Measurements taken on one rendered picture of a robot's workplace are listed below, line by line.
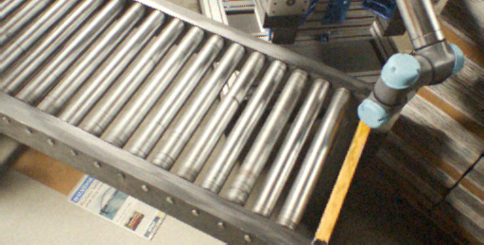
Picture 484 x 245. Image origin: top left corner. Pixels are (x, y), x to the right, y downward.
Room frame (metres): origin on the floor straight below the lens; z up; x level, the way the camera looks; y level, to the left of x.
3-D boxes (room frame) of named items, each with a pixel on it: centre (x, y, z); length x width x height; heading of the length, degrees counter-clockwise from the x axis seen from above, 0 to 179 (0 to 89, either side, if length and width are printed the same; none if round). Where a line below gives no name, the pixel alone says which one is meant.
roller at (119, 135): (0.80, 0.23, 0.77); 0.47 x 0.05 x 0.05; 163
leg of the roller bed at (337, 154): (0.89, -0.33, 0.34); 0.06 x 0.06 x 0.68; 73
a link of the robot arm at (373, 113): (0.78, -0.34, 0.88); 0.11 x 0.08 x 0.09; 143
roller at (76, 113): (0.84, 0.36, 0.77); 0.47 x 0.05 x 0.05; 163
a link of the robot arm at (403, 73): (0.79, -0.35, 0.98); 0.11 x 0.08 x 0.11; 125
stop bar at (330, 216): (0.63, -0.28, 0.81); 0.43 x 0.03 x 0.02; 163
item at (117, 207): (0.85, 0.39, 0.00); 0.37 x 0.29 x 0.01; 73
